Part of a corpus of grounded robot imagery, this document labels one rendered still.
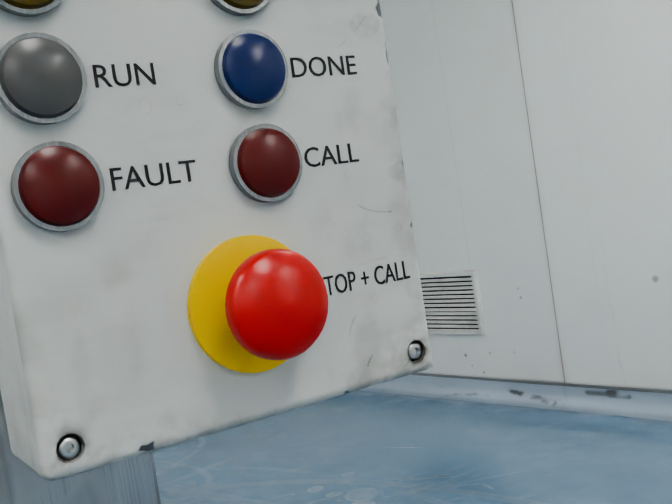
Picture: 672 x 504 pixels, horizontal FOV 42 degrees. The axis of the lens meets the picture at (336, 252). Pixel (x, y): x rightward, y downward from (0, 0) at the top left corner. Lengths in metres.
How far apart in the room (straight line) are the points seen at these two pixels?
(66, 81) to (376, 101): 0.13
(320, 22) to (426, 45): 3.71
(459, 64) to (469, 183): 0.53
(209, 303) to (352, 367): 0.07
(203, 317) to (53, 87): 0.09
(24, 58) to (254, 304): 0.11
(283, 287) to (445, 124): 3.71
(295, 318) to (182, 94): 0.09
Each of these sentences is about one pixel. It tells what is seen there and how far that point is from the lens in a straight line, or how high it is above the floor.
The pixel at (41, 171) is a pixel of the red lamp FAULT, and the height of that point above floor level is 1.00.
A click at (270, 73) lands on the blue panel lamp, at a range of 0.34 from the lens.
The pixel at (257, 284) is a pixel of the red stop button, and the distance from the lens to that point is 0.30.
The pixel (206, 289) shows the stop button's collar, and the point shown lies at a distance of 0.32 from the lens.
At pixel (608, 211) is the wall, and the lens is 3.53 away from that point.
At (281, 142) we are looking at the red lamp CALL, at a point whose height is 1.01.
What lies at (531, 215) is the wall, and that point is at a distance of 3.74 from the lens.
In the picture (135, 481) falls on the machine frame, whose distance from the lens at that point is 0.39.
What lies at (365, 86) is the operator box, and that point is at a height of 1.03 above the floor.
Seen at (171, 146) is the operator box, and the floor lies 1.01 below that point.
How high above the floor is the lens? 0.98
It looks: 3 degrees down
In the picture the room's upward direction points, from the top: 9 degrees counter-clockwise
